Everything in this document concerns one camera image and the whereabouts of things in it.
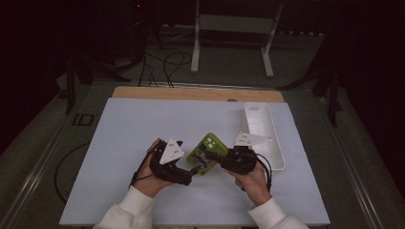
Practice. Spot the person's right hand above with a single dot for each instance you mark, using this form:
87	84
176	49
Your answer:
254	187

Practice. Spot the black floor socket frame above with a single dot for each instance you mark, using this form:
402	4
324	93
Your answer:
76	120

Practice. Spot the person's left hand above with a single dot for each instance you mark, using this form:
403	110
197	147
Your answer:
146	183

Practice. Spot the black tripod stand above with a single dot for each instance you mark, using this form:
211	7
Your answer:
332	101
70	92

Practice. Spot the pale blue table mat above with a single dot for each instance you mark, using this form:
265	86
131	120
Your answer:
159	120

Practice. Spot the green phone case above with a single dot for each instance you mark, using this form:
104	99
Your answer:
213	144

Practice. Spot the white power strip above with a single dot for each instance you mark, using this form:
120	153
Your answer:
178	27

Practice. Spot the white metal stand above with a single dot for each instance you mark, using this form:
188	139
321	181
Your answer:
235	24

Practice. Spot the long white plastic tray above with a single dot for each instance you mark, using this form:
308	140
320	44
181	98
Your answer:
261	124

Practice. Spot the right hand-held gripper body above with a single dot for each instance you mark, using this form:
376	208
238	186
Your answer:
240	160

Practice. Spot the metal floor rail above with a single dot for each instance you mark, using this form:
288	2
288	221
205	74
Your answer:
31	179
353	171

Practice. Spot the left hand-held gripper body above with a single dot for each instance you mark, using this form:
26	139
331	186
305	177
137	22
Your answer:
170	152

